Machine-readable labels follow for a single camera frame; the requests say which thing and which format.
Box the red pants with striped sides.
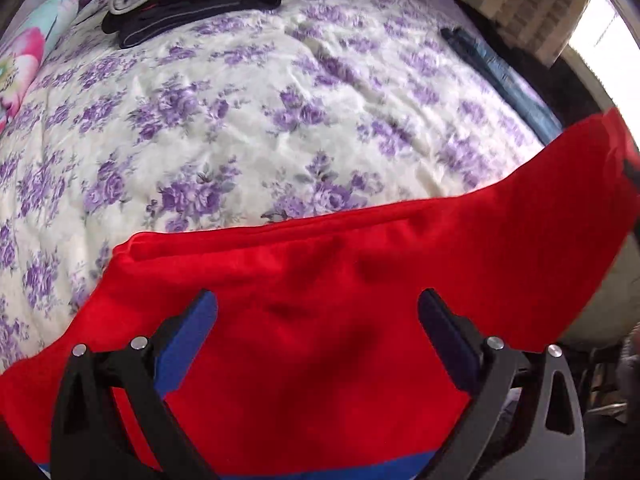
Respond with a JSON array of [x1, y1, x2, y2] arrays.
[[0, 107, 640, 480]]

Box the folded dark navy jeans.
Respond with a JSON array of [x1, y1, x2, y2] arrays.
[[117, 0, 284, 51]]

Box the folded floral blanket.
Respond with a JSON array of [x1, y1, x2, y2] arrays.
[[0, 0, 81, 134]]

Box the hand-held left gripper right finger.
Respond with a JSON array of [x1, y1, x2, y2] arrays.
[[417, 287, 586, 480]]

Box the purple floral bed quilt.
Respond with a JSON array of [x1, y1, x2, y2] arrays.
[[0, 0, 566, 376]]

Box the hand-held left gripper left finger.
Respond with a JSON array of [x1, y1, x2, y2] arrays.
[[50, 288, 220, 480]]

